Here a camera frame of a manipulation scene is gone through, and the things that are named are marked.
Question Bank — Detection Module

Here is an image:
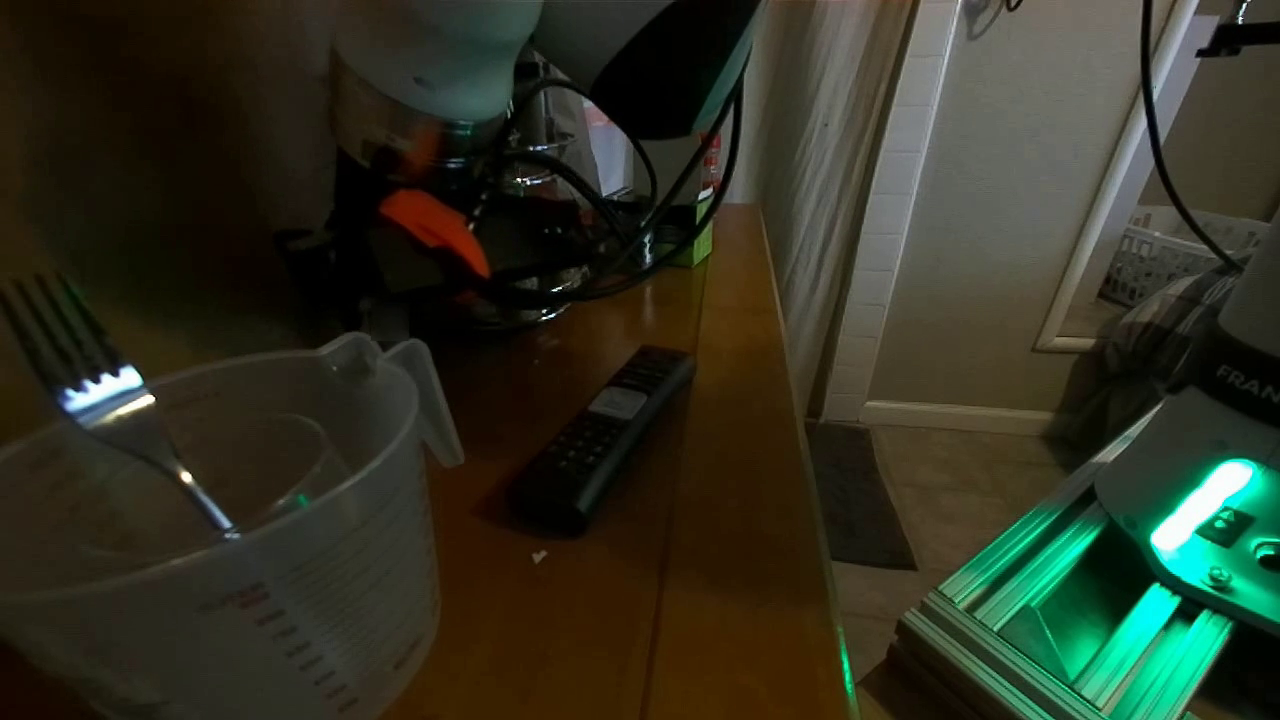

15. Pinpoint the black remote control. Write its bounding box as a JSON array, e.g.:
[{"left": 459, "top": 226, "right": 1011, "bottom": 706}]
[{"left": 507, "top": 344, "right": 699, "bottom": 542}]

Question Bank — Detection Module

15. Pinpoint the wooden back board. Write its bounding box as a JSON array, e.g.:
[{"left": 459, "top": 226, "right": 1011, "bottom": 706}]
[{"left": 0, "top": 0, "right": 352, "bottom": 336}]

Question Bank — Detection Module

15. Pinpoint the white baseboard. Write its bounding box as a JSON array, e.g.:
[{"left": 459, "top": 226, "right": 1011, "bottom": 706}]
[{"left": 860, "top": 395, "right": 1058, "bottom": 441}]

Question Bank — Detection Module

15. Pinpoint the dark floor mat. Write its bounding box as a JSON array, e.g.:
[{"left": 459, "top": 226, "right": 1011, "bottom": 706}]
[{"left": 800, "top": 421, "right": 920, "bottom": 578}]

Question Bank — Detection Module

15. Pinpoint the wooden dresser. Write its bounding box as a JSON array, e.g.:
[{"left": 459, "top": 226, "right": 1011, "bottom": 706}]
[{"left": 0, "top": 197, "right": 866, "bottom": 720}]

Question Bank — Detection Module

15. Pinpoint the long black cable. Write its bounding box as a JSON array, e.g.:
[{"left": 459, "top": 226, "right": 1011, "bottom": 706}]
[{"left": 1136, "top": 0, "right": 1251, "bottom": 271}]

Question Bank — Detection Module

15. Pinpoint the white door frame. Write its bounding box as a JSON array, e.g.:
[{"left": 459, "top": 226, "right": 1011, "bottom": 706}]
[{"left": 818, "top": 0, "right": 968, "bottom": 432}]

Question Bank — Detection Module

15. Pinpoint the metal fork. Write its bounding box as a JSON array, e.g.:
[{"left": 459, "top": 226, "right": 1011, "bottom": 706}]
[{"left": 0, "top": 268, "right": 249, "bottom": 549}]

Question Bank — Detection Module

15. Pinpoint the green cardboard box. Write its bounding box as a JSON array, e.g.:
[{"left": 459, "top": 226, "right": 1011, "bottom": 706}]
[{"left": 666, "top": 186, "right": 719, "bottom": 271}]

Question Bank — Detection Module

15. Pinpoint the white window frame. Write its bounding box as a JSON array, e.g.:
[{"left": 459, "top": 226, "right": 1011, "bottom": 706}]
[{"left": 1033, "top": 0, "right": 1226, "bottom": 355}]

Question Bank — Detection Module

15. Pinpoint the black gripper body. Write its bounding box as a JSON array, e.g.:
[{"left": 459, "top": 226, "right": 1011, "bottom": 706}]
[{"left": 327, "top": 125, "right": 500, "bottom": 328}]

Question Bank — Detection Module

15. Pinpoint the aluminium extrusion robot base frame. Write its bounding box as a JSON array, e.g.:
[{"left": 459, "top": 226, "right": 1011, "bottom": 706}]
[{"left": 887, "top": 395, "right": 1280, "bottom": 720}]

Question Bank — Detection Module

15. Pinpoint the clear plastic measuring cup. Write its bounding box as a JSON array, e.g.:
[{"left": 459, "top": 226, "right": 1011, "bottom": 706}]
[{"left": 0, "top": 333, "right": 469, "bottom": 720}]

